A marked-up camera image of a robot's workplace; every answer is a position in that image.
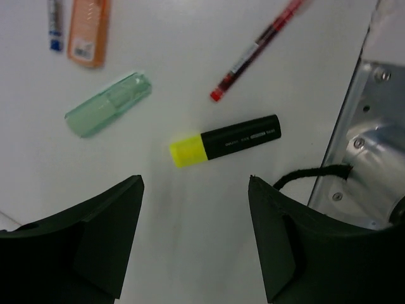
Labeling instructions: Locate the blue ballpoint pen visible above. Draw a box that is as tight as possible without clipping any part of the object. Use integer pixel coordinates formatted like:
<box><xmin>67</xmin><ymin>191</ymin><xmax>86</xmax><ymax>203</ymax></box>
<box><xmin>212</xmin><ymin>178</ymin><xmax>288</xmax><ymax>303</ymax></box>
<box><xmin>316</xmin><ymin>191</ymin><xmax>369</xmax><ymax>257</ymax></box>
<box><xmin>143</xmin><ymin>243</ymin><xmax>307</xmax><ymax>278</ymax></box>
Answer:
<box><xmin>47</xmin><ymin>0</ymin><xmax>63</xmax><ymax>52</ymax></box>

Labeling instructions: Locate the orange eraser case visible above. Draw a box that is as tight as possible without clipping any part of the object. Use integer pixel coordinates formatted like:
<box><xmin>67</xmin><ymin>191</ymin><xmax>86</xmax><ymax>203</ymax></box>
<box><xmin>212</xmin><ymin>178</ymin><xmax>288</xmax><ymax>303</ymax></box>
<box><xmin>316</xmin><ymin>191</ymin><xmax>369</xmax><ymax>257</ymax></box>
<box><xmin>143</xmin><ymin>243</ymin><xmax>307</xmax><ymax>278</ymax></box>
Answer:
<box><xmin>67</xmin><ymin>0</ymin><xmax>111</xmax><ymax>68</ymax></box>

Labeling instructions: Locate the red gel pen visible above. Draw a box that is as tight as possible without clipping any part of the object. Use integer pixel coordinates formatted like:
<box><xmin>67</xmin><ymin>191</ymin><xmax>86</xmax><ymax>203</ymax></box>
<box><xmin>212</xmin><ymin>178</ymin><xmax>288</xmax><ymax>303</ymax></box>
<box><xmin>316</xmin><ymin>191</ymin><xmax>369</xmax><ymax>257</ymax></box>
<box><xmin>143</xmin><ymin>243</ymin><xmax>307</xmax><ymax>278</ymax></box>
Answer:
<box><xmin>210</xmin><ymin>0</ymin><xmax>309</xmax><ymax>103</ymax></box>

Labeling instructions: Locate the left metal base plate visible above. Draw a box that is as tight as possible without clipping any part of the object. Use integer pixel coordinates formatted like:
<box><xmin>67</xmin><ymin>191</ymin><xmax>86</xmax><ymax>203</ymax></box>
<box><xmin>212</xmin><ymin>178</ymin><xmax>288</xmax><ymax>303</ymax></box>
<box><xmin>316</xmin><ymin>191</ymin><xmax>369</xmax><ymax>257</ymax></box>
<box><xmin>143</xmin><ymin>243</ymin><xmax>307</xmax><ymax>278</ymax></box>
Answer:
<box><xmin>308</xmin><ymin>61</ymin><xmax>404</xmax><ymax>230</ymax></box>

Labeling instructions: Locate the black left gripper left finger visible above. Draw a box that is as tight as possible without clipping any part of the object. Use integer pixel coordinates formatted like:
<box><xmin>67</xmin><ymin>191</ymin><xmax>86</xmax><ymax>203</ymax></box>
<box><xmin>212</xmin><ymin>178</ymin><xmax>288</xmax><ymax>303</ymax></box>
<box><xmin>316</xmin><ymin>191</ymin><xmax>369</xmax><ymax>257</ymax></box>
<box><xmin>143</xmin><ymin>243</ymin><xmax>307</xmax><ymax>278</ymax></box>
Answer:
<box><xmin>1</xmin><ymin>175</ymin><xmax>144</xmax><ymax>303</ymax></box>

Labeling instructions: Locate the black base cable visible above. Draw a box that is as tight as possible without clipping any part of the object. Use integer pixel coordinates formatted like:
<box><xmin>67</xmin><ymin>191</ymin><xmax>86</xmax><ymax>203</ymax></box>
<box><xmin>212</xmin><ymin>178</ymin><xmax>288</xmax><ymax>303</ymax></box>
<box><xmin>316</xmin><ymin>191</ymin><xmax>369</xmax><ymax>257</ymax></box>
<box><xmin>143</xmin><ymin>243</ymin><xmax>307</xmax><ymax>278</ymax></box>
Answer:
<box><xmin>273</xmin><ymin>163</ymin><xmax>354</xmax><ymax>191</ymax></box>

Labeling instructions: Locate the green eraser case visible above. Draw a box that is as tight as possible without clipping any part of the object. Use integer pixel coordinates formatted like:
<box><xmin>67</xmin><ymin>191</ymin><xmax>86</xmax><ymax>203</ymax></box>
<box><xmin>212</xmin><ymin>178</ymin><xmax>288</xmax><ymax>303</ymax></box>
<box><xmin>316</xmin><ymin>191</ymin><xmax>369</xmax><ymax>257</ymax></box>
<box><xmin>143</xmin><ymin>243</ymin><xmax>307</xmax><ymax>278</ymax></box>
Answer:
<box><xmin>65</xmin><ymin>72</ymin><xmax>152</xmax><ymax>138</ymax></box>

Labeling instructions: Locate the yellow cap black highlighter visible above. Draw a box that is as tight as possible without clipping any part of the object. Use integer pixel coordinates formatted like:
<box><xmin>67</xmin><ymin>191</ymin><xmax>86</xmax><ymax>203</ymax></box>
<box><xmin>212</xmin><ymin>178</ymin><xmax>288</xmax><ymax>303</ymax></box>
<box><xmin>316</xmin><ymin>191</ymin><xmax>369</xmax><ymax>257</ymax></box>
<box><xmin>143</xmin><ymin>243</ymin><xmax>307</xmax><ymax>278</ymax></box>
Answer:
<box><xmin>170</xmin><ymin>115</ymin><xmax>282</xmax><ymax>168</ymax></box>

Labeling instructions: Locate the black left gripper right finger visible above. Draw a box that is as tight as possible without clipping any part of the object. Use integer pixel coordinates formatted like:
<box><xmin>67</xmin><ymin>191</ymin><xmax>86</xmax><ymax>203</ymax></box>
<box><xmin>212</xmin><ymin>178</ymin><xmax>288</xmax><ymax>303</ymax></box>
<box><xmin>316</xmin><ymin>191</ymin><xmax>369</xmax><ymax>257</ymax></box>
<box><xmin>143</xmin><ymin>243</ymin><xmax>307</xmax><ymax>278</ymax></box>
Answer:
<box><xmin>248</xmin><ymin>176</ymin><xmax>404</xmax><ymax>303</ymax></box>

